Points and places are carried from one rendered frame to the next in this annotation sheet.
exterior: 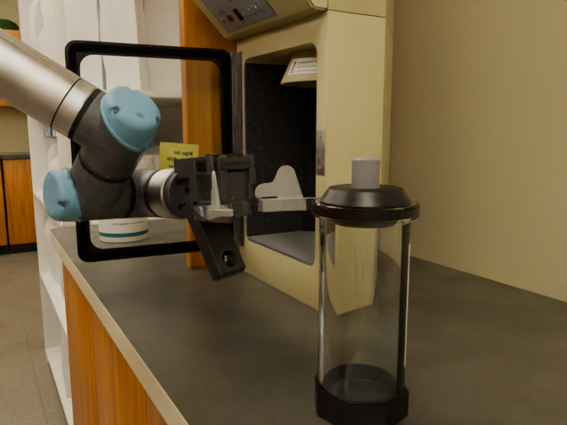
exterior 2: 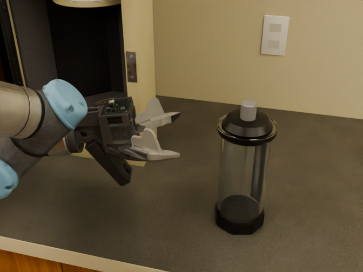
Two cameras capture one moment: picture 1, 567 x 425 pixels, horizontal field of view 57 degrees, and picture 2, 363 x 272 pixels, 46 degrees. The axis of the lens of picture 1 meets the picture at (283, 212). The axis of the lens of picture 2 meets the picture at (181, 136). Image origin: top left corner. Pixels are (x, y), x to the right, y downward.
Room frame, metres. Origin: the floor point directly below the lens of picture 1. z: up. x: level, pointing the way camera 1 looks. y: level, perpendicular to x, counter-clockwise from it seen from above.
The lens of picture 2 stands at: (0.13, 0.49, 1.55)
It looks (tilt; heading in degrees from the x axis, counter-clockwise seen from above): 31 degrees down; 315
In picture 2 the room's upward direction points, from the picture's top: straight up
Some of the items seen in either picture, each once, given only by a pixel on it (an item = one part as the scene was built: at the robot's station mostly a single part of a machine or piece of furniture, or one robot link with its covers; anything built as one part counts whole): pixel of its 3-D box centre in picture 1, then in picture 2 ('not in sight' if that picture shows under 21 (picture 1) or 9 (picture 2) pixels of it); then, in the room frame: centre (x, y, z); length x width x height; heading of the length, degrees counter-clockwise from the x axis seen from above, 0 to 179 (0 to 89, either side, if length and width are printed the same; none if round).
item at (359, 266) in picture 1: (362, 302); (242, 172); (0.53, -0.08, 1.06); 0.11 x 0.11 x 0.21
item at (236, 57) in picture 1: (237, 152); (11, 60); (1.07, 0.09, 1.19); 0.03 x 0.02 x 0.39; 30
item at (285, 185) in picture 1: (288, 187); (155, 111); (0.69, -0.01, 1.16); 0.09 x 0.03 x 0.06; 81
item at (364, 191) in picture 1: (364, 190); (247, 119); (0.53, -0.08, 1.18); 0.09 x 0.09 x 0.07
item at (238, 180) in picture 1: (210, 188); (104, 128); (0.72, 0.10, 1.16); 0.12 x 0.08 x 0.09; 45
